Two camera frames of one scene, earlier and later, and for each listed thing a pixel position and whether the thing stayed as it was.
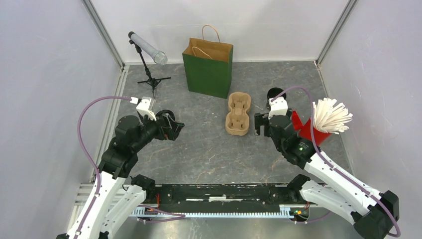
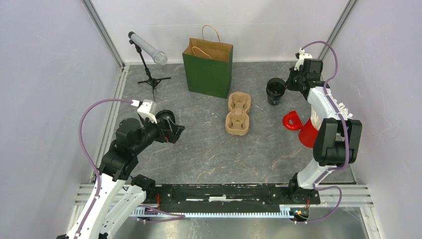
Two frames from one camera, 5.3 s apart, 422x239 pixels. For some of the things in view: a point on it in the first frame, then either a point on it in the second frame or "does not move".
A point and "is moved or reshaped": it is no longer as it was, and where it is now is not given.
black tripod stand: x=153 y=82 does not move
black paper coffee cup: x=273 y=92 is moved or reshaped
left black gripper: x=171 y=130 does not move
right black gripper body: x=262 y=119 -> x=295 y=77
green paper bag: x=208 y=62 does not move
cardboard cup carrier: x=237 y=120 does not move
